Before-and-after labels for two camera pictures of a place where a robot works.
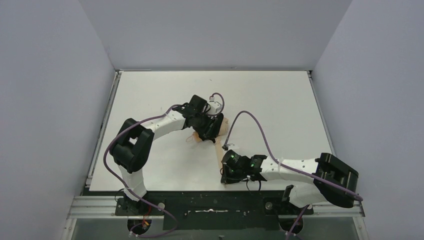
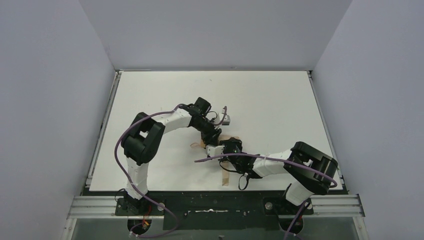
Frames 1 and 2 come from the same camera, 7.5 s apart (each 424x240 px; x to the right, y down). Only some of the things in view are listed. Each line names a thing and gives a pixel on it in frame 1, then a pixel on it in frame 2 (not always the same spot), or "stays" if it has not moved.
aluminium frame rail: (93, 207) stays
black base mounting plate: (214, 210) stays
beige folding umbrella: (194, 137) to (225, 164)
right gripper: (227, 170) to (228, 147)
